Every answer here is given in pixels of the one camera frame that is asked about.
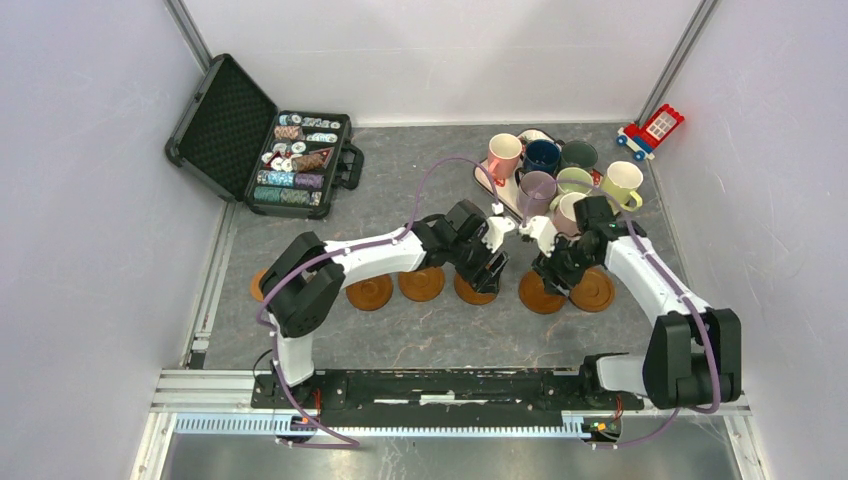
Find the pale pink white mug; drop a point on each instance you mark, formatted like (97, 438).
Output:
(564, 216)

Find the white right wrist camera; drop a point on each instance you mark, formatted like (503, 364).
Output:
(540, 230)

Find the lilac mug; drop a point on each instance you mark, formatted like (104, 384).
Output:
(536, 191)

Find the black poker chip case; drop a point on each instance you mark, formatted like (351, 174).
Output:
(283, 163)

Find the brown grooved wooden coaster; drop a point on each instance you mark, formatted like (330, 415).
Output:
(466, 293)
(533, 296)
(422, 285)
(594, 293)
(370, 294)

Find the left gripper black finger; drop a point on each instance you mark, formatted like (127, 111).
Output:
(496, 264)
(485, 282)

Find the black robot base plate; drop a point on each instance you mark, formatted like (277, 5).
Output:
(534, 397)

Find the light orange flat coaster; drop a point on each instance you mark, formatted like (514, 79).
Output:
(255, 286)

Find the light green mug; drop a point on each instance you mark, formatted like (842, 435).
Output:
(571, 180)

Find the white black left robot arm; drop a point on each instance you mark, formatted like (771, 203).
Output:
(302, 285)

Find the dark blue mug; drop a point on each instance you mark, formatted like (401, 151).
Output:
(542, 155)

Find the yellow-green mug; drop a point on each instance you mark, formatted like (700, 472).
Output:
(621, 181)

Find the dark green mug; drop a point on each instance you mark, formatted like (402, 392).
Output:
(578, 153)

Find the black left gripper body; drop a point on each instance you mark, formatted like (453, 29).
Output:
(470, 257)

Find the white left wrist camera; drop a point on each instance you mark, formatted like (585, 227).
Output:
(497, 228)

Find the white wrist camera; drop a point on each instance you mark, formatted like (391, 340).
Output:
(497, 228)
(540, 230)

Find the aluminium frame rail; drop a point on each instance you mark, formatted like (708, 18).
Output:
(237, 424)

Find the red blue toy block car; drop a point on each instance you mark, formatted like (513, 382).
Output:
(644, 139)

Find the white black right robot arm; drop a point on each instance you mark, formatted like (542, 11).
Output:
(693, 359)

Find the white strawberry print tray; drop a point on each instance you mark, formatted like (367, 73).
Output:
(507, 189)

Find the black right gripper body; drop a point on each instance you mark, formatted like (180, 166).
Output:
(567, 255)

